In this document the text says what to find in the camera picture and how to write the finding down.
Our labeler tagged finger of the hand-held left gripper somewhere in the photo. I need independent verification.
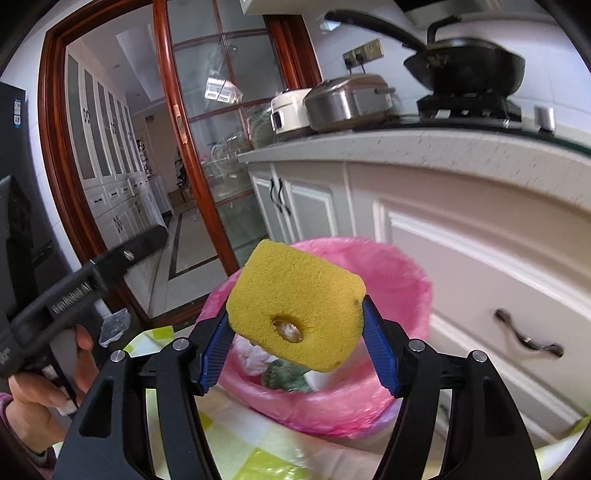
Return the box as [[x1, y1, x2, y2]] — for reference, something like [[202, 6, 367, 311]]
[[88, 224, 168, 287]]

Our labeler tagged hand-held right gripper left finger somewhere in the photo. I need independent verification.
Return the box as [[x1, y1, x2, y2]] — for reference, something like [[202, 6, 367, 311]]
[[53, 302, 236, 480]]

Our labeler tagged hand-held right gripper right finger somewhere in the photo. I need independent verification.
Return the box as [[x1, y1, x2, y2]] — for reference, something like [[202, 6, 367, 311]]
[[361, 295, 542, 480]]

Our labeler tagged white cloth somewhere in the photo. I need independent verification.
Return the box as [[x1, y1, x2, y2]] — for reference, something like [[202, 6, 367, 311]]
[[235, 340, 274, 376]]

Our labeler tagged pink-lined trash bin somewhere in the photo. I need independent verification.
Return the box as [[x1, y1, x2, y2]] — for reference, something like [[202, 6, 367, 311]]
[[199, 236, 433, 439]]

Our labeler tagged white foam block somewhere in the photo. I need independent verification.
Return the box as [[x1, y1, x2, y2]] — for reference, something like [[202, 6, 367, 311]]
[[302, 368, 340, 394]]

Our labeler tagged yellow sponge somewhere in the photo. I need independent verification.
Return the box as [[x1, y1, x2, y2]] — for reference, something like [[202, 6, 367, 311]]
[[225, 239, 368, 374]]

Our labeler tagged person's left forearm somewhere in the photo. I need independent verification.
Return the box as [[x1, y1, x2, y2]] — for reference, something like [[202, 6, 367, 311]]
[[0, 392, 56, 468]]

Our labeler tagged person's left hand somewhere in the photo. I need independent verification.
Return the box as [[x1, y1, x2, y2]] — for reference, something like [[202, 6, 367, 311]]
[[8, 324, 100, 452]]

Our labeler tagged clear plastic bag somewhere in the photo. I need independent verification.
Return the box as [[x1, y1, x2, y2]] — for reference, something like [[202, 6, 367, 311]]
[[99, 308, 131, 348]]

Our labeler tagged white tall cabinet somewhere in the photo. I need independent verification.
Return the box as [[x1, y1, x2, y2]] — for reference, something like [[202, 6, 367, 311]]
[[65, 51, 175, 260]]

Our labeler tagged green checkered tablecloth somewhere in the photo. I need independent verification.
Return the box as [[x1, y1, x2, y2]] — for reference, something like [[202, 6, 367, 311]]
[[51, 323, 591, 480]]

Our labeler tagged wood-framed glass sliding door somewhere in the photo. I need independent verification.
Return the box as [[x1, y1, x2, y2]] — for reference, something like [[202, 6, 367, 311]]
[[154, 0, 324, 324]]

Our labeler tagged white kitchen cabinet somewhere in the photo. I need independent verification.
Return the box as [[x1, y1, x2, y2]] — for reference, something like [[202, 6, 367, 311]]
[[238, 128, 591, 457]]

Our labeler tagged white rice cooker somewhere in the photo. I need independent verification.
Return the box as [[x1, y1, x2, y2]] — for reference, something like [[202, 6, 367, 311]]
[[270, 88, 315, 136]]

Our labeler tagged steel pressure cooker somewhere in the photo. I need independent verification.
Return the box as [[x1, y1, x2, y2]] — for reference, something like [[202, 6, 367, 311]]
[[304, 74, 398, 134]]

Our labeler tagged black gas stove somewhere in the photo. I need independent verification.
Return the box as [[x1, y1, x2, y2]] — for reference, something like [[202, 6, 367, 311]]
[[416, 90, 525, 126]]

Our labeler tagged small metal cup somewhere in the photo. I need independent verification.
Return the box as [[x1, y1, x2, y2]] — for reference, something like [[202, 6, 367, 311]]
[[533, 105, 557, 133]]

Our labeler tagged black wok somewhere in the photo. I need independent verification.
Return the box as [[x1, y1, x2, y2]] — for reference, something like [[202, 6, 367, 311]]
[[323, 9, 527, 95]]

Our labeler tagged red wooden door frame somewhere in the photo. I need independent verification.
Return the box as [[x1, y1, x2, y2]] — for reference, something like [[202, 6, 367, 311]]
[[39, 0, 195, 324]]

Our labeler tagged metal wall outlet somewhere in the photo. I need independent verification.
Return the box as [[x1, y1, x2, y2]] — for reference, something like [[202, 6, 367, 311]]
[[342, 39, 385, 68]]

